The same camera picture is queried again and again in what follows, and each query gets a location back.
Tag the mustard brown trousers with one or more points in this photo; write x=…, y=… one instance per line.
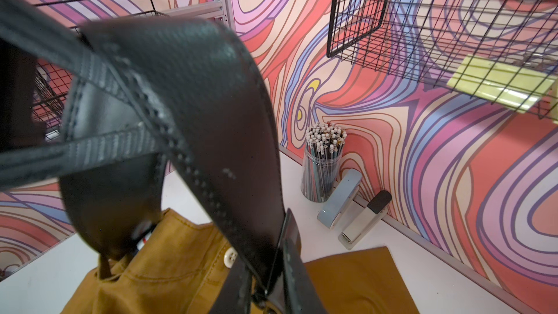
x=181, y=269

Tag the black leather belt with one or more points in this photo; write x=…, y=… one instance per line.
x=162, y=113

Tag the clear cup of pencils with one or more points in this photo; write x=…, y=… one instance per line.
x=324, y=147

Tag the light blue stapler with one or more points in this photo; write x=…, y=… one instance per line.
x=340, y=199

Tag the beige black stapler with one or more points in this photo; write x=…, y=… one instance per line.
x=368, y=218

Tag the yellow sticky notes pad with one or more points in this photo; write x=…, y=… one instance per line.
x=511, y=86

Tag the black wire basket left wall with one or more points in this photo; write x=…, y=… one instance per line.
x=52, y=83

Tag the black wire basket wall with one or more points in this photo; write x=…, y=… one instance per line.
x=52, y=83
x=427, y=40

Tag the black wire basket back wall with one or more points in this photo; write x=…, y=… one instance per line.
x=427, y=40

